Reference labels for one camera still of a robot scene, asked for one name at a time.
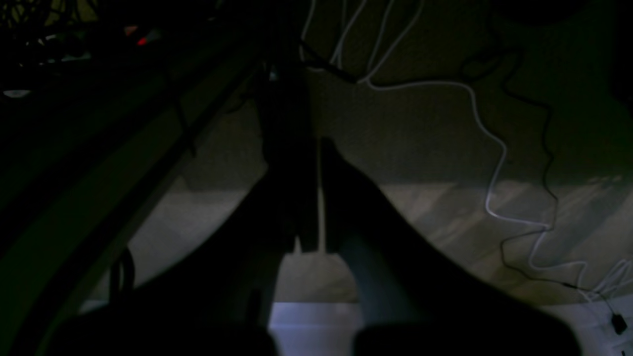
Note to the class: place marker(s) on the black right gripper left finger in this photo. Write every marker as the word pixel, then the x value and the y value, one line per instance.
pixel 217 301

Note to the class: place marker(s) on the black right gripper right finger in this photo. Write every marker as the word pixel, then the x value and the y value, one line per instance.
pixel 414 300

